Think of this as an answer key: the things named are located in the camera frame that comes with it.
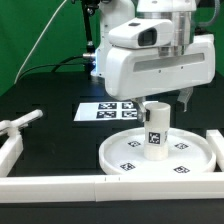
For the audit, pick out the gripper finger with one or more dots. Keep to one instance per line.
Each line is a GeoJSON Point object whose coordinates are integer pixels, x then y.
{"type": "Point", "coordinates": [183, 98]}
{"type": "Point", "coordinates": [143, 114]}

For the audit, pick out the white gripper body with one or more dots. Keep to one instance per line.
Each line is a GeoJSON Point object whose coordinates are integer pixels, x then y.
{"type": "Point", "coordinates": [136, 73]}

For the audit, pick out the white round table top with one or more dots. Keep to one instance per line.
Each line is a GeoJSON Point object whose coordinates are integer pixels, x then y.
{"type": "Point", "coordinates": [174, 152]}

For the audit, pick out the white rod part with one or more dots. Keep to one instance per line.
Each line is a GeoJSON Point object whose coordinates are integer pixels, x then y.
{"type": "Point", "coordinates": [20, 122]}

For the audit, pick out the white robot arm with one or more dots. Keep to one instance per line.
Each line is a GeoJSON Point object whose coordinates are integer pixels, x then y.
{"type": "Point", "coordinates": [149, 48]}

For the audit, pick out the white paper marker sheet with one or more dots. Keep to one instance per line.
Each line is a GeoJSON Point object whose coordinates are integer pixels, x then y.
{"type": "Point", "coordinates": [104, 111]}

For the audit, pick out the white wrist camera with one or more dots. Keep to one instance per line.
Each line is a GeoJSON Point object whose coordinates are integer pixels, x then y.
{"type": "Point", "coordinates": [142, 33]}

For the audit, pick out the black camera stand pole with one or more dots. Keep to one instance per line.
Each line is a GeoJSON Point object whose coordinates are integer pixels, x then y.
{"type": "Point", "coordinates": [89, 8]}

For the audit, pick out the white front frame bar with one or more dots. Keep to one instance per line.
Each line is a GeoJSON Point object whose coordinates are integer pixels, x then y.
{"type": "Point", "coordinates": [98, 188]}

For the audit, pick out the white left frame bar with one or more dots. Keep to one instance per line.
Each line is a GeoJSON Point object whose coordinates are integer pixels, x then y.
{"type": "Point", "coordinates": [9, 153]}

